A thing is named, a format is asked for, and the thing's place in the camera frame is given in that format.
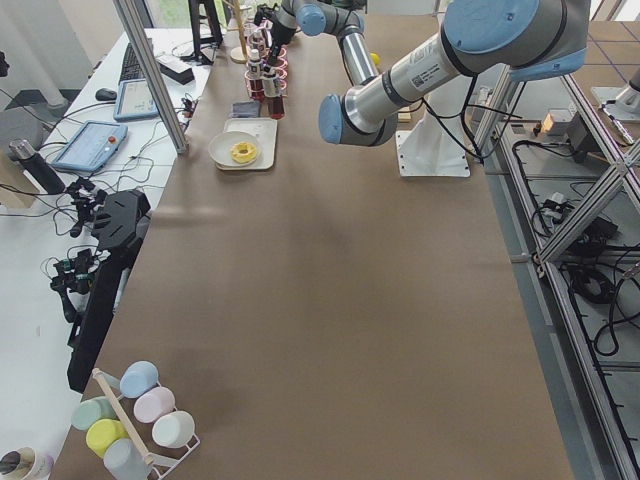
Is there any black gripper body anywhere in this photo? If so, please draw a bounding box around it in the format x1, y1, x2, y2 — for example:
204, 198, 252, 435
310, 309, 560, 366
269, 9, 298, 58

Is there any tea bottle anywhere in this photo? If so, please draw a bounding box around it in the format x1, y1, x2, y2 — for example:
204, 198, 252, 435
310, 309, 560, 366
247, 48, 264, 101
263, 71, 285, 120

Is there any beige rabbit tray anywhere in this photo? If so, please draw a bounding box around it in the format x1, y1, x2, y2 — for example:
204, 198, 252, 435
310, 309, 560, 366
208, 118, 277, 171

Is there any wooden mug tree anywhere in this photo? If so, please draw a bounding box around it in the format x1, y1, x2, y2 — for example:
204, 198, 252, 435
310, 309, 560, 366
223, 0, 248, 64

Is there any grey folded cloth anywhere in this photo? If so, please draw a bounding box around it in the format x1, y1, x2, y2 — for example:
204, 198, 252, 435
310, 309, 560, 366
230, 100, 262, 118

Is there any white plate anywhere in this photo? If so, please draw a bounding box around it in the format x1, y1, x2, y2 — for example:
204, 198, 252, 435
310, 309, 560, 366
208, 131, 262, 168

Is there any black keyboard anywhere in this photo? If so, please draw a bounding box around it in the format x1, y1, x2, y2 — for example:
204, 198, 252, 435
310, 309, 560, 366
118, 44, 146, 83

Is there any far blue teach pendant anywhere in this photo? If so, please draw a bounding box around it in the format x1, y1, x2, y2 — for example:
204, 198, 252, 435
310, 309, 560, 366
113, 79, 159, 122

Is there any blue teach pendant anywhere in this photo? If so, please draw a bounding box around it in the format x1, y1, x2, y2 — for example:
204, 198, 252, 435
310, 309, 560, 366
113, 79, 159, 122
51, 121, 128, 173

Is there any black computer mouse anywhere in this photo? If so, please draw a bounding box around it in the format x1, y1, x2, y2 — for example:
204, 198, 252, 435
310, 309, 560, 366
95, 88, 117, 102

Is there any near blue teach pendant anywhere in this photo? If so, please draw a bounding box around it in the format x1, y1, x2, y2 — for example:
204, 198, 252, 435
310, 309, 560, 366
51, 121, 128, 173

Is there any black thermos bottle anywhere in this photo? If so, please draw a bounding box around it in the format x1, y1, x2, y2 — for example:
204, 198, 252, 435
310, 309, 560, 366
9, 139, 66, 195

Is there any blue cup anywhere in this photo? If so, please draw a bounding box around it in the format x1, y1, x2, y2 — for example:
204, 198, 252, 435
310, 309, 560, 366
119, 360, 159, 399

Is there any pink cup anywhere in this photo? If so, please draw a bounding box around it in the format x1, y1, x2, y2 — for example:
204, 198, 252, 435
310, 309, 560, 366
133, 386, 175, 423

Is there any cream white cup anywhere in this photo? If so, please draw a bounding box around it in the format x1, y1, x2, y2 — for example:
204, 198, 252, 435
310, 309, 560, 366
152, 410, 195, 448

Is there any green cup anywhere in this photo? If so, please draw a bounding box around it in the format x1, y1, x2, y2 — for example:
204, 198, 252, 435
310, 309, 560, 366
71, 396, 117, 431

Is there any yellow cup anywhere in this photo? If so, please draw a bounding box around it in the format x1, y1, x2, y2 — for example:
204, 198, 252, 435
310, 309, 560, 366
85, 419, 129, 458

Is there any grey cup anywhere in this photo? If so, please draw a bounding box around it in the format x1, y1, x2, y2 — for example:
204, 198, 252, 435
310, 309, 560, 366
103, 439, 151, 480

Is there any paper cup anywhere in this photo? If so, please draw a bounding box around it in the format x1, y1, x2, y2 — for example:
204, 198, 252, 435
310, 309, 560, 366
1, 447, 54, 480

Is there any copper wire bottle rack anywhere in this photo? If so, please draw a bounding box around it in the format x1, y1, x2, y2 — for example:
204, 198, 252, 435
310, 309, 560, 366
245, 27, 288, 99

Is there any aluminium frame post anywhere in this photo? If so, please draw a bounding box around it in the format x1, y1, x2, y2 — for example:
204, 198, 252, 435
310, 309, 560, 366
113, 0, 188, 154

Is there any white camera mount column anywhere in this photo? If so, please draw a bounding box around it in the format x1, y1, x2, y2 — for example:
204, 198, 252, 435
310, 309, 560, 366
396, 76, 493, 178

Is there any wooden rack handle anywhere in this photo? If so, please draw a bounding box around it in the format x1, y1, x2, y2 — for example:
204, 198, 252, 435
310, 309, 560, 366
91, 368, 154, 465

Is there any white wire cup rack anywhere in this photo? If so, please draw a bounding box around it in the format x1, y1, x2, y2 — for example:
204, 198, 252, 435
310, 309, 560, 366
92, 379, 201, 480

